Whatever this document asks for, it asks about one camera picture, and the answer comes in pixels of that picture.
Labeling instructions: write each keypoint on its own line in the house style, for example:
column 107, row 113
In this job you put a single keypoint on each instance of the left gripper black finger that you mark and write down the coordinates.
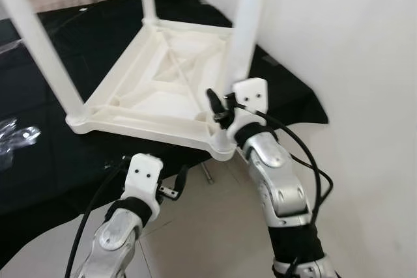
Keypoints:
column 182, row 179

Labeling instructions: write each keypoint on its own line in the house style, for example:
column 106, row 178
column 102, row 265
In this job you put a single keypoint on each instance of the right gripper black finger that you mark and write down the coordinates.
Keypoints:
column 214, row 102

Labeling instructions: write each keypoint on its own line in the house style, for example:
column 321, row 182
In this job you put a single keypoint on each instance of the white plastic children table top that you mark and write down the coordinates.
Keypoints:
column 150, row 105

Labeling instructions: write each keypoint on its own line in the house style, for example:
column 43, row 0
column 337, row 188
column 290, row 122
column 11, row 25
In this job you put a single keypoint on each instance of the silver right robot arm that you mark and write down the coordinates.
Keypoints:
column 280, row 180

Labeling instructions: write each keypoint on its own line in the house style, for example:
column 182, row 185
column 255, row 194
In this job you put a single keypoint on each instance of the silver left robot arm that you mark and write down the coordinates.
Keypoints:
column 117, row 239

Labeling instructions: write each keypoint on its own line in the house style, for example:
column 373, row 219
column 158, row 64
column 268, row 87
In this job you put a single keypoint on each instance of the clear plastic tape strip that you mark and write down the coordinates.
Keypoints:
column 18, row 135

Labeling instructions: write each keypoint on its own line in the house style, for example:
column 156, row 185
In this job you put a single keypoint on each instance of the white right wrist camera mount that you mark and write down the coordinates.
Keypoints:
column 251, row 94

